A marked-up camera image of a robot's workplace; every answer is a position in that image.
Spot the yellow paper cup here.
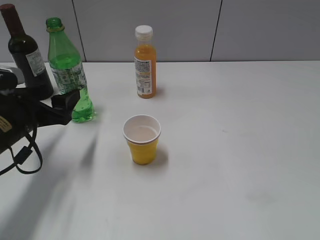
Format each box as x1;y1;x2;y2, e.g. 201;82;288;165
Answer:
122;114;162;165

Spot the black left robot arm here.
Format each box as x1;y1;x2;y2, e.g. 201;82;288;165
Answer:
0;86;54;153

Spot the dark red wine bottle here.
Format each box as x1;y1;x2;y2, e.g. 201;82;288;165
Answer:
0;3;54;100

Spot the green sprite bottle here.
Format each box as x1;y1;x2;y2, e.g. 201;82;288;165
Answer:
46;17;95;123

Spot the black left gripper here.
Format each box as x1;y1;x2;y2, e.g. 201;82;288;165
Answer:
0;85;80;140

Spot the orange juice bottle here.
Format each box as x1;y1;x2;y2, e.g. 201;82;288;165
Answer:
134;25;157;99

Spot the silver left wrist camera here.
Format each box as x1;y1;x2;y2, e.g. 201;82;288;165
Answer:
0;65;25;91

